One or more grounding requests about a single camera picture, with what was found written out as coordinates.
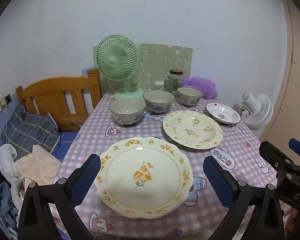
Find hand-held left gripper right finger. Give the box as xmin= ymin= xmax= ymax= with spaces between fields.
xmin=202 ymin=156 xmax=284 ymax=240

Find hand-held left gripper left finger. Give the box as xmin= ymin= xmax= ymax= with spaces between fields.
xmin=18 ymin=154 xmax=101 ymax=240

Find white plate red pattern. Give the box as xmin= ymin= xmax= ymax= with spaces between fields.
xmin=206 ymin=102 xmax=241 ymax=125

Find round yellow floral plate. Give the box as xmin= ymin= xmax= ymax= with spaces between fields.
xmin=162 ymin=110 xmax=223 ymax=150

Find scalloped yellow floral plate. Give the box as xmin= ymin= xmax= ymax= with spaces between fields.
xmin=94 ymin=137 xmax=193 ymax=219

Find grey floral ceramic bowl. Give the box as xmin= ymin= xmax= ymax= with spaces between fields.
xmin=109 ymin=97 xmax=146 ymax=127
xmin=177 ymin=87 xmax=203 ymax=107
xmin=143 ymin=90 xmax=175 ymax=114

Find person's right hand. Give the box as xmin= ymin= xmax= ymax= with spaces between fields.
xmin=285 ymin=204 xmax=300 ymax=233

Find blue bed sheet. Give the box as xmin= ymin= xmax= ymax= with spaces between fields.
xmin=51 ymin=131 xmax=80 ymax=160

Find white fan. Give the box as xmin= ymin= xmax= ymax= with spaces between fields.
xmin=240 ymin=92 xmax=274 ymax=130

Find pink checkered tablecloth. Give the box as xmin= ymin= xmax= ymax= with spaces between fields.
xmin=47 ymin=90 xmax=282 ymax=240

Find peach cloth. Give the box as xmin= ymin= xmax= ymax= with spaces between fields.
xmin=14 ymin=145 xmax=62 ymax=188

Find beige door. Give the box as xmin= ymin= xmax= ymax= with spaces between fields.
xmin=281 ymin=0 xmax=300 ymax=143

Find blue plaid pillow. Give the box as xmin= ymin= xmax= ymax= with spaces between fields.
xmin=0 ymin=104 xmax=61 ymax=155

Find white plastic bag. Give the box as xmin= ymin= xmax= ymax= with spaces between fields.
xmin=0 ymin=144 xmax=18 ymax=180

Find purple plush toy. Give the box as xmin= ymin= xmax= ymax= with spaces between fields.
xmin=182 ymin=76 xmax=218 ymax=99

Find wooden bed headboard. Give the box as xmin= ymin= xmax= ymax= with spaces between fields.
xmin=16 ymin=69 xmax=102 ymax=132

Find glass jar dark lid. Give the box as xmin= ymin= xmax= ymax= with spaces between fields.
xmin=169 ymin=69 xmax=183 ymax=97

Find glass mug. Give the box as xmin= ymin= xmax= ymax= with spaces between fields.
xmin=163 ymin=77 xmax=172 ymax=93

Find green desk fan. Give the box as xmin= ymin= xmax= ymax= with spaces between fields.
xmin=95 ymin=35 xmax=144 ymax=100

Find green cartoon printed board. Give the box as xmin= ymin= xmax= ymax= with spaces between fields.
xmin=93 ymin=43 xmax=193 ymax=93

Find white cable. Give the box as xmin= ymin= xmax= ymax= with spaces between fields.
xmin=4 ymin=104 xmax=9 ymax=145

